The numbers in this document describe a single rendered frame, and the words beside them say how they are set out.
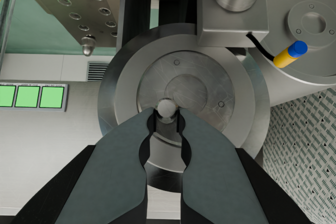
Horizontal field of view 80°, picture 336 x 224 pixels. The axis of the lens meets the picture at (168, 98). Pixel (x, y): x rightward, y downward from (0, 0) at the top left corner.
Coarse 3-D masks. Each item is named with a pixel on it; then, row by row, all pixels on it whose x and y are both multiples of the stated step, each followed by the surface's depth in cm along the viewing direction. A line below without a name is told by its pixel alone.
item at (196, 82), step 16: (160, 64) 16; (176, 64) 16; (192, 64) 16; (208, 64) 16; (144, 80) 15; (160, 80) 15; (176, 80) 16; (192, 80) 16; (208, 80) 16; (224, 80) 16; (144, 96) 15; (160, 96) 15; (176, 96) 15; (192, 96) 15; (208, 96) 15; (224, 96) 15; (192, 112) 15; (208, 112) 15; (224, 112) 15; (160, 128) 15; (176, 144) 15
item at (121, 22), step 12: (120, 0) 20; (132, 0) 24; (144, 0) 35; (120, 12) 20; (132, 12) 24; (144, 12) 36; (120, 24) 19; (132, 24) 24; (144, 24) 36; (120, 36) 19; (132, 36) 24
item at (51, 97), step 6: (42, 90) 50; (48, 90) 50; (54, 90) 50; (60, 90) 50; (42, 96) 50; (48, 96) 50; (54, 96) 50; (60, 96) 50; (42, 102) 49; (48, 102) 50; (54, 102) 50; (60, 102) 50
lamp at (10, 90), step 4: (0, 88) 50; (4, 88) 50; (8, 88) 50; (12, 88) 50; (0, 92) 50; (4, 92) 50; (8, 92) 50; (12, 92) 50; (0, 96) 50; (4, 96) 50; (8, 96) 50; (12, 96) 50; (0, 100) 50; (4, 100) 50; (8, 100) 50; (0, 104) 49; (4, 104) 49; (8, 104) 49
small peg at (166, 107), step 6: (162, 102) 12; (168, 102) 12; (174, 102) 12; (156, 108) 12; (162, 108) 12; (168, 108) 12; (174, 108) 12; (156, 114) 12; (162, 114) 12; (168, 114) 12; (174, 114) 12; (162, 120) 13; (168, 120) 13
